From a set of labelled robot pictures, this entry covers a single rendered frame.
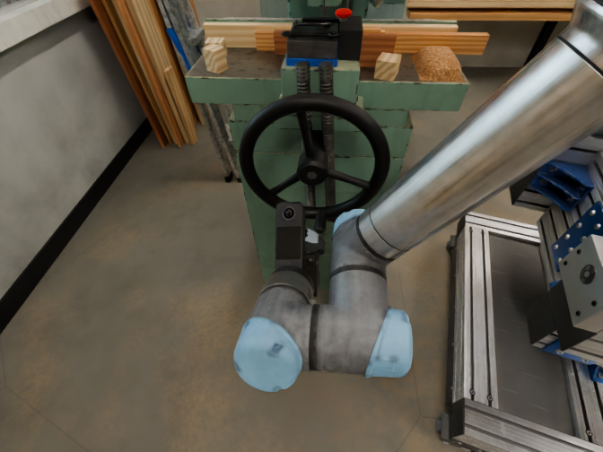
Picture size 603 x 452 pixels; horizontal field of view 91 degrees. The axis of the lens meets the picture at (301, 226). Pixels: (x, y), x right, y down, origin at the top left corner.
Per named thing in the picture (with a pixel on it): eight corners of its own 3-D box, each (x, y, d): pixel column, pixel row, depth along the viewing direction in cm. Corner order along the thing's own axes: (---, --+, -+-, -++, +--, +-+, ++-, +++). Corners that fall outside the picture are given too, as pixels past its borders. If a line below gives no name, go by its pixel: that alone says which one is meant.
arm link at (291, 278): (255, 282, 41) (314, 285, 39) (264, 265, 45) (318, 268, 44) (259, 326, 43) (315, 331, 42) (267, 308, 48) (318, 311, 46)
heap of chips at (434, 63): (420, 81, 61) (425, 61, 58) (410, 55, 70) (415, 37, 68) (465, 82, 61) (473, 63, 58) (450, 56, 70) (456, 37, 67)
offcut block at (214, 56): (218, 73, 65) (213, 51, 62) (206, 70, 67) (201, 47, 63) (228, 69, 67) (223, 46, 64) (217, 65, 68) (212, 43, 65)
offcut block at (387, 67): (393, 82, 61) (397, 63, 59) (373, 78, 63) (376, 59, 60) (397, 73, 64) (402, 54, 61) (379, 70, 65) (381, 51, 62)
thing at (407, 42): (257, 50, 74) (254, 32, 71) (258, 47, 75) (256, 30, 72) (482, 55, 70) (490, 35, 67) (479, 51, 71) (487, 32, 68)
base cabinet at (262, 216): (262, 286, 132) (231, 152, 78) (281, 195, 170) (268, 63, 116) (364, 294, 129) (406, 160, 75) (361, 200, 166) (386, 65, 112)
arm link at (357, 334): (406, 270, 36) (315, 266, 38) (419, 369, 29) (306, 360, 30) (397, 300, 42) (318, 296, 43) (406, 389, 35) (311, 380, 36)
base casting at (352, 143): (232, 152, 79) (225, 119, 72) (269, 63, 116) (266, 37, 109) (406, 159, 75) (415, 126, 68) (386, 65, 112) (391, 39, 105)
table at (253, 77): (175, 125, 63) (164, 98, 59) (215, 65, 83) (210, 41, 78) (472, 136, 59) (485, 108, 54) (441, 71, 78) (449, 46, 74)
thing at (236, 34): (207, 47, 76) (202, 24, 72) (210, 44, 77) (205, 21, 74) (450, 51, 71) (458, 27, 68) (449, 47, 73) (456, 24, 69)
